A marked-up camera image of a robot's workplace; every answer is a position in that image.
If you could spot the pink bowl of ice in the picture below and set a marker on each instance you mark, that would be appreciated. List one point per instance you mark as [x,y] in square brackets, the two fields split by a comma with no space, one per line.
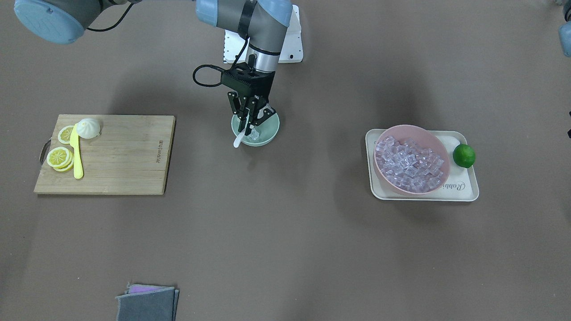
[411,160]

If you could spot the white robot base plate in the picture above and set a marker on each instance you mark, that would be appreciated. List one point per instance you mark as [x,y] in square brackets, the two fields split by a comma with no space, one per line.
[286,41]

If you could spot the white steamed bun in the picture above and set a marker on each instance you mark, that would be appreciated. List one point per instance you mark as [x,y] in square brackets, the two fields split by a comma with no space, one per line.
[88,128]

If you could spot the yellow plastic knife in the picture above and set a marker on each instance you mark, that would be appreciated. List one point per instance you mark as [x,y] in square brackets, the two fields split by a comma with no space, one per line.
[75,144]

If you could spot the clear ice cube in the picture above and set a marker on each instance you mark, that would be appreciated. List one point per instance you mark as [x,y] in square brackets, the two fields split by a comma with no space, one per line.
[254,135]

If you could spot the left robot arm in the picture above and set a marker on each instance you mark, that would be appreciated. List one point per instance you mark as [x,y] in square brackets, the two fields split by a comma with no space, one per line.
[565,29]

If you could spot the upper lemon slice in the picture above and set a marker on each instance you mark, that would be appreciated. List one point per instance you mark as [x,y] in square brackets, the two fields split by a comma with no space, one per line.
[60,159]

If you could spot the folded grey cloth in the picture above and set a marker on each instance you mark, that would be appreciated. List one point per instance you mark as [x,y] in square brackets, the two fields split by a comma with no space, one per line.
[141,302]

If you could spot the white ceramic spoon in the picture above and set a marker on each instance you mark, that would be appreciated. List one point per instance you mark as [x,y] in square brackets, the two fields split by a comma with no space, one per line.
[239,138]

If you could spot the beige serving tray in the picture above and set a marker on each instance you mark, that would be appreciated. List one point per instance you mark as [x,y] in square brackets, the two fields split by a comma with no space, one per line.
[461,185]

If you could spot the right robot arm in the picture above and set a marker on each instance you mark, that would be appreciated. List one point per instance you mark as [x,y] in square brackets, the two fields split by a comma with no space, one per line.
[261,24]

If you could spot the mint green bowl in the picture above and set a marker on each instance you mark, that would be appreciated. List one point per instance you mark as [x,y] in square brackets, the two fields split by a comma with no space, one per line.
[268,130]

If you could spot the bamboo cutting board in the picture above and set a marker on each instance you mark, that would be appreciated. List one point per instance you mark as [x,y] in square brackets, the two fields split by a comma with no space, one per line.
[130,156]

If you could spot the green lime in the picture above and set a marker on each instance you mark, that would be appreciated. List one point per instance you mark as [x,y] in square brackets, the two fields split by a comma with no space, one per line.
[464,156]

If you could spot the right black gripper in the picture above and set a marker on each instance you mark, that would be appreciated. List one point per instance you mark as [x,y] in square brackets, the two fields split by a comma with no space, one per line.
[264,88]

